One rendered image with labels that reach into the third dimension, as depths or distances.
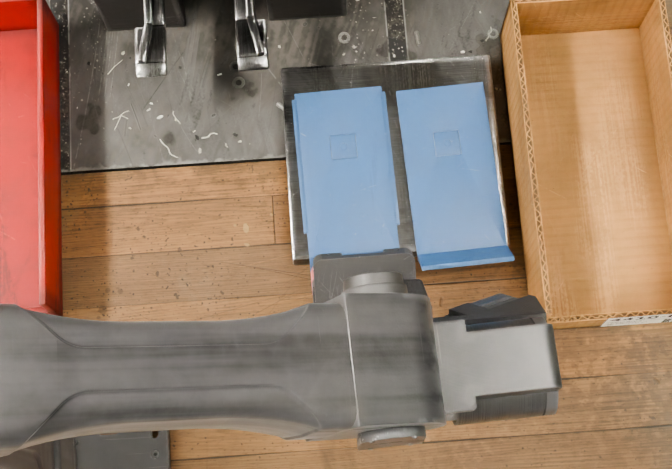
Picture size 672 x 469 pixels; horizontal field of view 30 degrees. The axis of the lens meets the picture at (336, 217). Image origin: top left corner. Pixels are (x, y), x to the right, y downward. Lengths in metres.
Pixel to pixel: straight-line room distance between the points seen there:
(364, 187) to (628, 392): 0.26
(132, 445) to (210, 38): 0.34
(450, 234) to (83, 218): 0.29
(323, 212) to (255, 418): 0.40
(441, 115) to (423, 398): 0.41
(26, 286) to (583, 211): 0.44
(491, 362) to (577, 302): 0.31
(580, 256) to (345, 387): 0.43
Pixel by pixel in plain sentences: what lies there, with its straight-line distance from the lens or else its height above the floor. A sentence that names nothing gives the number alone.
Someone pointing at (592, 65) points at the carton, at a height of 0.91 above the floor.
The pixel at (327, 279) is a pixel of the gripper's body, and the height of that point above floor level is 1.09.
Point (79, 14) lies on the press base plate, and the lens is 1.08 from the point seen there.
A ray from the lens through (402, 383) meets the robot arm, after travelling 0.63.
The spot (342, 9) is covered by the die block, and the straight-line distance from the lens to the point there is 1.05.
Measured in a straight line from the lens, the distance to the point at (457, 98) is 1.01.
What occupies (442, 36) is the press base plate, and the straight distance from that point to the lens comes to 1.06.
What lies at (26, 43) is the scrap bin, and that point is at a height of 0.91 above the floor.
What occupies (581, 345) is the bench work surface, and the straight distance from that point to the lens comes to 1.00.
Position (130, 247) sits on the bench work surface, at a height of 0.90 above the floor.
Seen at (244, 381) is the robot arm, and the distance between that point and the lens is 0.59.
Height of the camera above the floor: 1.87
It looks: 75 degrees down
